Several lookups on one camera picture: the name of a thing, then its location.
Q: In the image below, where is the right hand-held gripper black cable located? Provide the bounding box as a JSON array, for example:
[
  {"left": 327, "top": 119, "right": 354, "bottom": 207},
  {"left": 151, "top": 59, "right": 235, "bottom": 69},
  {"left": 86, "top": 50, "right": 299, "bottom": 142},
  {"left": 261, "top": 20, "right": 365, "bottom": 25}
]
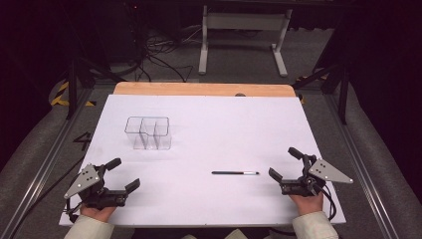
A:
[{"left": 314, "top": 183, "right": 338, "bottom": 222}]

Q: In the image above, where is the person's right hand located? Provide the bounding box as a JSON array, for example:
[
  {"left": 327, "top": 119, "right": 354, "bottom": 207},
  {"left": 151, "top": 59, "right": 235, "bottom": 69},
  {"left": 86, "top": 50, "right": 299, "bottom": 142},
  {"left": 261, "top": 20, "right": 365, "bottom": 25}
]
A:
[{"left": 289, "top": 191, "right": 324, "bottom": 217}]

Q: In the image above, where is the white table cover sheet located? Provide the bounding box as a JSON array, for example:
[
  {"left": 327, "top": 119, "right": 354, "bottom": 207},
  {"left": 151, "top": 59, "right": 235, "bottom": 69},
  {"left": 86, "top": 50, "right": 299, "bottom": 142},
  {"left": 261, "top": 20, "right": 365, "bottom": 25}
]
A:
[{"left": 59, "top": 94, "right": 347, "bottom": 228}]

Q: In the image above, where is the tangle of black floor cables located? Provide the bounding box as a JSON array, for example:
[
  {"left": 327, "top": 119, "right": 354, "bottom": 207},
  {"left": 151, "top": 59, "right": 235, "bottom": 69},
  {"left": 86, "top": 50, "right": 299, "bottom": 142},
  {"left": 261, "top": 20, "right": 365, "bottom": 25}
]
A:
[{"left": 137, "top": 24, "right": 204, "bottom": 84}]

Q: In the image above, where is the black pen with silver end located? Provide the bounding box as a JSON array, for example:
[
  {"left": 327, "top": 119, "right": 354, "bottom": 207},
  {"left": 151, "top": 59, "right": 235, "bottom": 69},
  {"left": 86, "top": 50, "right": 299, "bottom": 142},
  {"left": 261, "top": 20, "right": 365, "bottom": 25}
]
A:
[{"left": 211, "top": 170, "right": 261, "bottom": 176}]

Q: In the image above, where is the person's left hand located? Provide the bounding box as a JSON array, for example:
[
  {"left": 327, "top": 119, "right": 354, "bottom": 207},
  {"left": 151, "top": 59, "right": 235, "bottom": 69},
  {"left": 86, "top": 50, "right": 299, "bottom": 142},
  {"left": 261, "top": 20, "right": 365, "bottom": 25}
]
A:
[{"left": 80, "top": 202, "right": 117, "bottom": 224}]

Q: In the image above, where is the clear plastic divided organizer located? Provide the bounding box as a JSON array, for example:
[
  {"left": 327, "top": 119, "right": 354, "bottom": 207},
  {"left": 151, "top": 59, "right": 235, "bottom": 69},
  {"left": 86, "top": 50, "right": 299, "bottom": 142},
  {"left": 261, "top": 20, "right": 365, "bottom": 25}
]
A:
[{"left": 123, "top": 116, "right": 173, "bottom": 151}]

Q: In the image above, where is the hand-held gripper black cable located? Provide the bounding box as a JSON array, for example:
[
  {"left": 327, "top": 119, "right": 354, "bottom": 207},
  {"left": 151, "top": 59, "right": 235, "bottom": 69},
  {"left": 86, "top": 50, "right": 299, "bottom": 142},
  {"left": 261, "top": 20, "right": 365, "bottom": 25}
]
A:
[
  {"left": 64, "top": 198, "right": 83, "bottom": 224},
  {"left": 314, "top": 183, "right": 338, "bottom": 222}
]

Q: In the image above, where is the left hand-held gripper black cable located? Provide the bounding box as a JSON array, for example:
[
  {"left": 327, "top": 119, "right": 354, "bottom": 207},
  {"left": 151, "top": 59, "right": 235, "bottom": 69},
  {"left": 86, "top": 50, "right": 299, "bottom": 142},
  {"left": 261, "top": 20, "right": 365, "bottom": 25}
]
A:
[{"left": 64, "top": 198, "right": 83, "bottom": 224}]

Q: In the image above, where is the aluminium floor rail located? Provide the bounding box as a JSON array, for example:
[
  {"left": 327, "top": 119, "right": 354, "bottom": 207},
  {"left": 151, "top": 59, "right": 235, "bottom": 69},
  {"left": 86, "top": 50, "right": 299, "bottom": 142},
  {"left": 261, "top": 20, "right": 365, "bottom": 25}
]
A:
[
  {"left": 322, "top": 93, "right": 401, "bottom": 239},
  {"left": 0, "top": 89, "right": 96, "bottom": 239}
]

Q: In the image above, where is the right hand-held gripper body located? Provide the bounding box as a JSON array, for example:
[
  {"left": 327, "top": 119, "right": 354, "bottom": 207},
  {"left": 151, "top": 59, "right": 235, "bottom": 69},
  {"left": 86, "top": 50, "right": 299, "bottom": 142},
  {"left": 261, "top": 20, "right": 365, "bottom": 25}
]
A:
[{"left": 280, "top": 154, "right": 354, "bottom": 198}]

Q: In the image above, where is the black tripod stand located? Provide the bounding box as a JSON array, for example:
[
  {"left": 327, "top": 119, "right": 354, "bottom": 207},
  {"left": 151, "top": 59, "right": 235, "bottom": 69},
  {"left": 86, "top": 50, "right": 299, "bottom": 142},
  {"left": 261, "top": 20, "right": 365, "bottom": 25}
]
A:
[
  {"left": 291, "top": 62, "right": 350, "bottom": 126},
  {"left": 65, "top": 55, "right": 127, "bottom": 121}
]

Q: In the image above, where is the white metal stand frame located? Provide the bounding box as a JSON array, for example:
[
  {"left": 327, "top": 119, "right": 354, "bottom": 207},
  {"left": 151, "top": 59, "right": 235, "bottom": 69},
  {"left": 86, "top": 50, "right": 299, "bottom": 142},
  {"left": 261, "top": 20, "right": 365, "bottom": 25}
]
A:
[{"left": 197, "top": 4, "right": 294, "bottom": 79}]

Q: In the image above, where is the yellow and black hazard tape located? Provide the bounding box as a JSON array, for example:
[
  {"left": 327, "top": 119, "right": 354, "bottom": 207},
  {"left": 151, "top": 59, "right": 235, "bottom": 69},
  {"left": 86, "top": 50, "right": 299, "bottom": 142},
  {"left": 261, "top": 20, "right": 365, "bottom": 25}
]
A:
[{"left": 50, "top": 81, "right": 98, "bottom": 108}]

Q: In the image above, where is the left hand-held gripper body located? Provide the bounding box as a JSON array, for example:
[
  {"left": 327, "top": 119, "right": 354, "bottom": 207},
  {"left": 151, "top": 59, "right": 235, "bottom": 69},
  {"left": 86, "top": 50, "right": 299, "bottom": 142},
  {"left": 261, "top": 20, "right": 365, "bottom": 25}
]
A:
[{"left": 64, "top": 163, "right": 129, "bottom": 210}]

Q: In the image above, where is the black tape floor mark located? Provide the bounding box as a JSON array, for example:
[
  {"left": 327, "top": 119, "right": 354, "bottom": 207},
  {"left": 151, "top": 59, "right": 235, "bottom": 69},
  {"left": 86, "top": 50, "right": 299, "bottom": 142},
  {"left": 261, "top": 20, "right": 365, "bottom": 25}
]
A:
[{"left": 73, "top": 131, "right": 93, "bottom": 152}]

